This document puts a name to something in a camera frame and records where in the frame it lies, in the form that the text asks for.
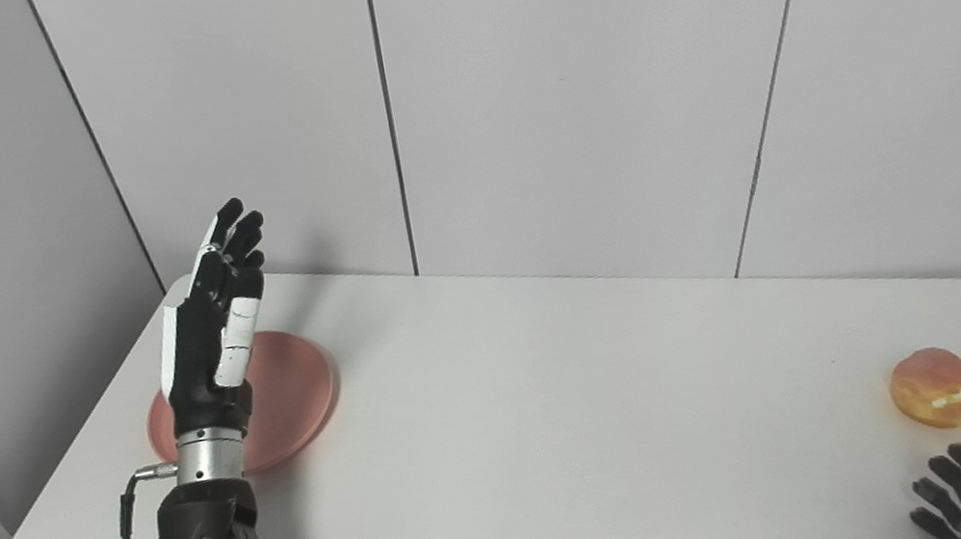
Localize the cream puff pastry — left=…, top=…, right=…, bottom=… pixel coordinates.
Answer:
left=884, top=343, right=961, bottom=438

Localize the pink round plate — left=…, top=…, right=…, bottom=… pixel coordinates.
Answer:
left=135, top=321, right=351, bottom=490

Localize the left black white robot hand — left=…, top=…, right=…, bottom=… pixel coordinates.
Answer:
left=133, top=193, right=299, bottom=445

